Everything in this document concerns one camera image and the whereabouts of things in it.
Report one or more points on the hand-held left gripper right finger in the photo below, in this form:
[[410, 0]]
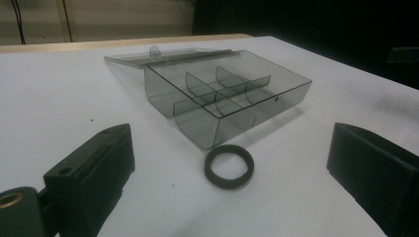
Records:
[[378, 164]]

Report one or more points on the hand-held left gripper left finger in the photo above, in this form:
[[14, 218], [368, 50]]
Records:
[[95, 171]]

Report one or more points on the clear grey plastic compartment box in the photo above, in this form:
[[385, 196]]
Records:
[[210, 95]]

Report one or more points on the dark object in background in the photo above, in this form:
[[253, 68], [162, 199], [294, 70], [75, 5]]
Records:
[[402, 54]]

